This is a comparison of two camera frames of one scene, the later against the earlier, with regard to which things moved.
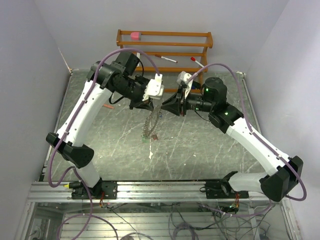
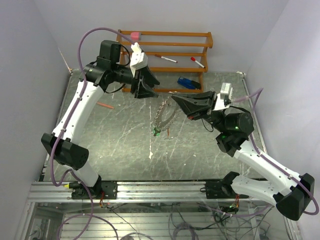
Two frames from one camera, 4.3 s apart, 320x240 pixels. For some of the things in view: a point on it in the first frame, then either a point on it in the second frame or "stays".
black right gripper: [173, 104] -> [200, 105]
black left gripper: [147, 104] -> [148, 76]
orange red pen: [108, 106] stays
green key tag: [144, 140] -> [157, 130]
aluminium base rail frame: [137, 192] stays
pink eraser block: [136, 36] stays
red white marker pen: [165, 58] stays
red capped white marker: [193, 59] stays
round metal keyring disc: [151, 123] -> [166, 113]
